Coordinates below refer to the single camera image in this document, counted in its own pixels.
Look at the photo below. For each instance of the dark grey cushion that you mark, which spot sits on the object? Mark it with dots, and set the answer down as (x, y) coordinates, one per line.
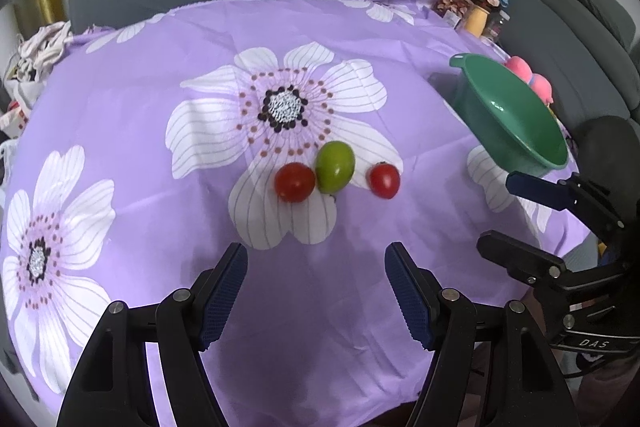
(605, 137)

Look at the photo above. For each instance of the green plastic bowl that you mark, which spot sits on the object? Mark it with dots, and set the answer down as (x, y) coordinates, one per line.
(520, 122)

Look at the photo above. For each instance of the red tomato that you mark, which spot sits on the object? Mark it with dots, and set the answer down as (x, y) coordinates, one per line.
(384, 181)
(295, 182)

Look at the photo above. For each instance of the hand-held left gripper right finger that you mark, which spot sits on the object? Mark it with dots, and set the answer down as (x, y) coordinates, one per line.
(407, 292)

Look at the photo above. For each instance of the clear bottle with pink label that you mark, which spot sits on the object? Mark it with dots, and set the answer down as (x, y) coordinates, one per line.
(497, 27)

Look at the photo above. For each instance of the white patterned cloth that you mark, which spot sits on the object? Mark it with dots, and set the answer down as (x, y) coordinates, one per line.
(35, 57)

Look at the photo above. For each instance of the pink plush toy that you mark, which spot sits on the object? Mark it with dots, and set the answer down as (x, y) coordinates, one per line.
(520, 67)

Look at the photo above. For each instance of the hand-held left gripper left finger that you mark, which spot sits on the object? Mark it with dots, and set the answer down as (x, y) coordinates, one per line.
(225, 292)

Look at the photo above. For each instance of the yellow bottle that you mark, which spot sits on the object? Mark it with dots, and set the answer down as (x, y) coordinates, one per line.
(477, 19)

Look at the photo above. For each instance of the purple floral cloth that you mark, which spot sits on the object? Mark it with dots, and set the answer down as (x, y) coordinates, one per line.
(150, 207)

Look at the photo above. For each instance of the green mango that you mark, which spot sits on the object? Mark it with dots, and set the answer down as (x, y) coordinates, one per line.
(334, 167)

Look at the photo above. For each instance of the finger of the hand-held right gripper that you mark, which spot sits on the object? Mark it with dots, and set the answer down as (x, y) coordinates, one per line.
(530, 187)
(520, 257)

